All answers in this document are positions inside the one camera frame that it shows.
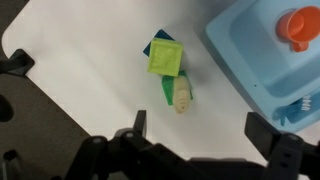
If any green cube block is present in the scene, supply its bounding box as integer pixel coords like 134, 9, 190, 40
161, 69, 194, 107

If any light blue toy sink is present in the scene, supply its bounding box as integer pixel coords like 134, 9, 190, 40
205, 0, 320, 134

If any orange toy cup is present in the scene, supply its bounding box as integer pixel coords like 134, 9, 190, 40
275, 5, 320, 53

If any black table clamp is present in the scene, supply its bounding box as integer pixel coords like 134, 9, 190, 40
0, 48, 36, 78

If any blue toy tap handle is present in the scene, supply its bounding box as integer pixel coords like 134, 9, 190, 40
272, 94, 320, 127

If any lime cube block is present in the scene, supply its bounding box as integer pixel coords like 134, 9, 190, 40
146, 37, 185, 78

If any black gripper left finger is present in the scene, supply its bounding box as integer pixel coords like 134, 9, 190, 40
132, 109, 148, 138

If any dark blue cube block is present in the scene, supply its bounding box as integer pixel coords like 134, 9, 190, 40
142, 28, 176, 58

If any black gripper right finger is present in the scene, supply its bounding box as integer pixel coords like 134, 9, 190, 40
244, 111, 282, 161

